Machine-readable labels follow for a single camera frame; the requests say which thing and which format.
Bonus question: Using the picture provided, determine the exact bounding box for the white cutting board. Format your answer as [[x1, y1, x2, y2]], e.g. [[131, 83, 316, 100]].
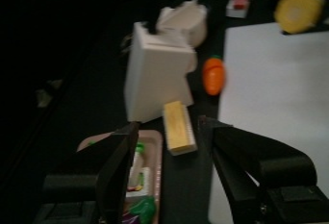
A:
[[207, 21, 329, 224]]

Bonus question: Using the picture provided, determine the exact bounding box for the small green toy ball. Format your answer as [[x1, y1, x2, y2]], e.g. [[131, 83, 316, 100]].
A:
[[133, 141, 147, 154]]

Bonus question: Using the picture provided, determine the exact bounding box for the yellow topped white toy sushi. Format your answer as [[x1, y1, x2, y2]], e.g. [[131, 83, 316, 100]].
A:
[[163, 100, 199, 157]]

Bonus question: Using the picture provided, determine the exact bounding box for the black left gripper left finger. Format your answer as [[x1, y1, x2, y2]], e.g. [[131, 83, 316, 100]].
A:
[[33, 121, 141, 224]]

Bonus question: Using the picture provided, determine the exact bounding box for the white toy cooking pot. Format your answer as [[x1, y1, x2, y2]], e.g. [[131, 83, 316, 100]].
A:
[[155, 0, 209, 48]]

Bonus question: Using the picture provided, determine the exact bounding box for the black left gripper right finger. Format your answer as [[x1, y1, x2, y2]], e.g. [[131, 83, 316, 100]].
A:
[[197, 114, 329, 224]]

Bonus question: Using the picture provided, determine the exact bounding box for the white toy knife block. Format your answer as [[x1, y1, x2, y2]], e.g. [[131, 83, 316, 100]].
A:
[[123, 21, 197, 123]]

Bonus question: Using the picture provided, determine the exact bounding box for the purple toy piece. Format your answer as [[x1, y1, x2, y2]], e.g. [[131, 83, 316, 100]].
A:
[[121, 212, 139, 224]]

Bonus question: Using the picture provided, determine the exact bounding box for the red white green toy sushi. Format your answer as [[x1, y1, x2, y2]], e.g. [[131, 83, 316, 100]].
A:
[[224, 0, 254, 19]]

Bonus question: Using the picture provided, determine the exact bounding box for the brown toy tray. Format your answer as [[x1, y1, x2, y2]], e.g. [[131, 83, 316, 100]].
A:
[[76, 130, 164, 224]]

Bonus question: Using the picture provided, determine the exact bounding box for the orange toy carrot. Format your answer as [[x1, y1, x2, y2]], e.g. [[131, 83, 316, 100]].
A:
[[201, 54, 226, 97]]

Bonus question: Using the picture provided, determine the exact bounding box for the green toy cabbage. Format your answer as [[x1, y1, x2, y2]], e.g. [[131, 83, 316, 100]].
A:
[[127, 195, 157, 224]]

